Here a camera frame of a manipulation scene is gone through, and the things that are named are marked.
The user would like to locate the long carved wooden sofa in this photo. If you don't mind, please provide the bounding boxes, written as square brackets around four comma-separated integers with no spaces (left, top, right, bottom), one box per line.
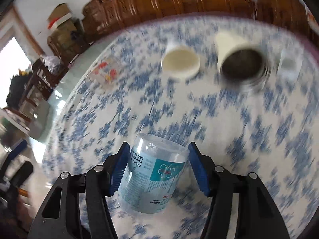
[82,0,254,42]

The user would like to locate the small wooden chair left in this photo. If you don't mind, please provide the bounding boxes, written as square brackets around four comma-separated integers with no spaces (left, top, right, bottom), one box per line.
[18,58,69,123]

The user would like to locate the black clothes pile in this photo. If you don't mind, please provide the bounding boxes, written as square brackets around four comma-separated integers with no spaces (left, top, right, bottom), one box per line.
[6,72,33,110]

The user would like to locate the white plastic bag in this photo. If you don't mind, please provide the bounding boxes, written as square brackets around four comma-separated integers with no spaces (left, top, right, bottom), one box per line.
[40,55,62,75]

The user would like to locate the carved wooden armchair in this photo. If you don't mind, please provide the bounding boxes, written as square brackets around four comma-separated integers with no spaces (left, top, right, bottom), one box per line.
[255,0,318,46]

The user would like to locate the clear plastic teal-label cup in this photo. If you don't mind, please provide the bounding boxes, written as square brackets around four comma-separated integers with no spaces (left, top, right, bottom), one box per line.
[118,133,189,216]

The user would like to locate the clear glass with red print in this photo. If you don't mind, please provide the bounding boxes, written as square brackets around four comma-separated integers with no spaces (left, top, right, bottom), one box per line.
[85,56,121,95]

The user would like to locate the stacked cardboard boxes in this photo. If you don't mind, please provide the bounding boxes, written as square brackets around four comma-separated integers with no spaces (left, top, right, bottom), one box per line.
[47,3,83,60]

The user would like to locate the cream paper cup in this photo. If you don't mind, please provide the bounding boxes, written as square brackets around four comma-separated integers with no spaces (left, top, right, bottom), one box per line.
[161,42,201,80]

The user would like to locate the cream steel-lined tumbler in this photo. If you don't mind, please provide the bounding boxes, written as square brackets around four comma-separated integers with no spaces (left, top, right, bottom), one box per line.
[215,31,271,94]

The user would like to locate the white square plastic cup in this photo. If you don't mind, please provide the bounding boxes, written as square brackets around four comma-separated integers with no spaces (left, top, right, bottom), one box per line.
[277,50,303,81]

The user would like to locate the blue floral tablecloth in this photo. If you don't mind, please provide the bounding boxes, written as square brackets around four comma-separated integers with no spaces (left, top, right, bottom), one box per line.
[42,16,318,238]

